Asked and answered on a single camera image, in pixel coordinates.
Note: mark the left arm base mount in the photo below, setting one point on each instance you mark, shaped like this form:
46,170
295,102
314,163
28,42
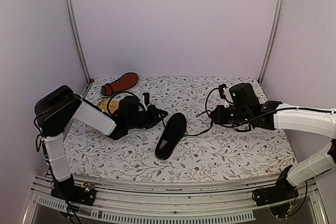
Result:
69,192

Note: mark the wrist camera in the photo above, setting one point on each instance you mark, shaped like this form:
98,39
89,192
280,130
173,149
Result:
221,89
145,100

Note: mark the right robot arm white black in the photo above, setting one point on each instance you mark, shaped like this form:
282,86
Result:
242,107

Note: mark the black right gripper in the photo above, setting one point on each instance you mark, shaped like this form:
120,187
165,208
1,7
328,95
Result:
219,119

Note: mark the left aluminium frame post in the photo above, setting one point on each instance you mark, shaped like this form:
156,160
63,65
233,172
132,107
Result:
76,39

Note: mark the red-soled shoe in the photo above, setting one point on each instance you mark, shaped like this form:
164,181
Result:
125,82

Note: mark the floral tablecloth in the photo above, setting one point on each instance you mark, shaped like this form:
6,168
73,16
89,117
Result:
186,146

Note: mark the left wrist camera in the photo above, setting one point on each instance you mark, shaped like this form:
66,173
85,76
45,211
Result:
145,100

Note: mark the woven bamboo tray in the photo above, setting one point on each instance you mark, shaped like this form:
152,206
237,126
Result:
108,105

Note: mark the aluminium frame post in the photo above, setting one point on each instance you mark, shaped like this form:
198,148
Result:
271,41
76,39

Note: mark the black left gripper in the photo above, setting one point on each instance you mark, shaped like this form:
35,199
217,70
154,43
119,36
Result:
155,119

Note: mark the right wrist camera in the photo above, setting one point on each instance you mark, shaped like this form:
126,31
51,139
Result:
221,89

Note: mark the front aluminium rail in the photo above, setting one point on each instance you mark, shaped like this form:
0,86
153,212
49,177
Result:
121,201

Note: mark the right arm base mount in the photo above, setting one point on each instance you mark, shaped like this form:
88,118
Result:
273,194

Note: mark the right aluminium frame post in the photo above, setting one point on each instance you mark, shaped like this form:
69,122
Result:
271,41

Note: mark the black shoe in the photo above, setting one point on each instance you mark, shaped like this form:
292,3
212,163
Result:
172,134

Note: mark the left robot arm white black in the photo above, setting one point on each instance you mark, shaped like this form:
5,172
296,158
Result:
56,113

